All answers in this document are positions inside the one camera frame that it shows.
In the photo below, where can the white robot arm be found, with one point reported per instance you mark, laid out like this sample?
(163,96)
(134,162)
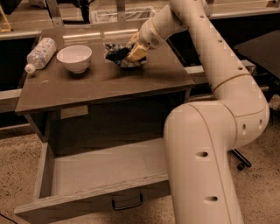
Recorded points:
(198,135)

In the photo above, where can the open grey wooden drawer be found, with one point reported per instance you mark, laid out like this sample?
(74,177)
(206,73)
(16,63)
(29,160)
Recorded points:
(81,173)

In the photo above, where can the white ceramic bowl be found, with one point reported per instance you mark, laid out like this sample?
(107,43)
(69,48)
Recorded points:
(75,58)

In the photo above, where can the blue chip bag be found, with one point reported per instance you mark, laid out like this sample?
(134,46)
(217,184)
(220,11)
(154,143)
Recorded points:
(118,54)

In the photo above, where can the black wheeled stand base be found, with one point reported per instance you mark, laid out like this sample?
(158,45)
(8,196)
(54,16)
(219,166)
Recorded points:
(243,162)

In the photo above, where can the grey metal guard rail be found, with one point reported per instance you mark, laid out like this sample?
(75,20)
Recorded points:
(9,98)

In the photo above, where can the black metal drawer handle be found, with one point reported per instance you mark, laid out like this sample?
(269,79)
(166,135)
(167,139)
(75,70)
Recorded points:
(125,201)

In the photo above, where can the clear plastic water bottle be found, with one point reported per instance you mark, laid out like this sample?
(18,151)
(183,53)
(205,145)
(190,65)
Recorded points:
(40,55)

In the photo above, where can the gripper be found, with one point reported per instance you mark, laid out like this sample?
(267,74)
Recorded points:
(148,37)

